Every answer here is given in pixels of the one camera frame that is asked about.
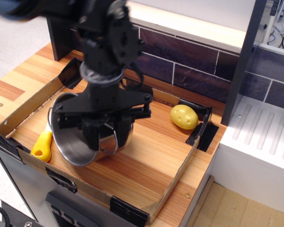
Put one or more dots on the dark grey vertical post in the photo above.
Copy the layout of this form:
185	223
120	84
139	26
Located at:
238	84

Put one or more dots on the stainless steel metal pot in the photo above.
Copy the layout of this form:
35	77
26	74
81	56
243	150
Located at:
68	135

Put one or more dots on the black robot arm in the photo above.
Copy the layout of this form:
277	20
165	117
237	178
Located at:
110	44

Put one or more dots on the white ribbed drainboard sink unit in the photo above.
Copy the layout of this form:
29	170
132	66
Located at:
250	157

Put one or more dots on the dark grey left side panel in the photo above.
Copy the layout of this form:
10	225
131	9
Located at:
63	38

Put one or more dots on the yellow plastic toy potato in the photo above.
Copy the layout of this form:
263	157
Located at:
184	117

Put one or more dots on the yellow handled white toy knife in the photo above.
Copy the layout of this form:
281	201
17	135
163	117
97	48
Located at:
42	147

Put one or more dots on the cardboard fence with black tape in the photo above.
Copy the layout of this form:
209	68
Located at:
155	180

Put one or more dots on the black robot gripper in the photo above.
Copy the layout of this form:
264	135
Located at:
100	105

